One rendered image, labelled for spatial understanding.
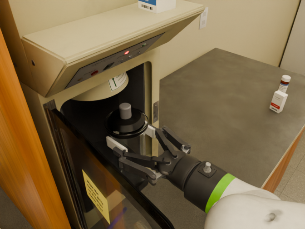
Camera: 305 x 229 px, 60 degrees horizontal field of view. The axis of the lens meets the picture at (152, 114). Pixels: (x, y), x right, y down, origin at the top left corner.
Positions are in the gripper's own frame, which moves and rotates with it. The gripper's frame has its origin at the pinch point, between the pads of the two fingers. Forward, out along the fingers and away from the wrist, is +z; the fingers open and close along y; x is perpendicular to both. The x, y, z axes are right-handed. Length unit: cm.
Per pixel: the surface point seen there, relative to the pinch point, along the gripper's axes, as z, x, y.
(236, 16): 45, 13, -146
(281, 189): -27, 120, -123
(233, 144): -12, 26, -43
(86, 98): 5.7, -12.1, 6.7
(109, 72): 1.5, -18.5, 2.7
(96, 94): 4.4, -12.7, 4.6
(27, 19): 1.3, -32.7, 16.5
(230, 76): 16, 26, -90
